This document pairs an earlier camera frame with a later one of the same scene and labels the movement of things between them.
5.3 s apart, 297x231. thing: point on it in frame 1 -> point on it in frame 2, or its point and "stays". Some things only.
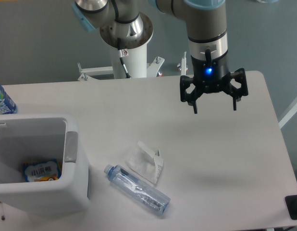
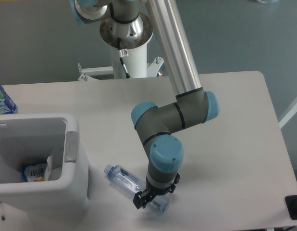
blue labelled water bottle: [3, 103] stays
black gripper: [211, 75] -> [141, 198]
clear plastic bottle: [142, 192] stays
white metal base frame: [153, 69] stays
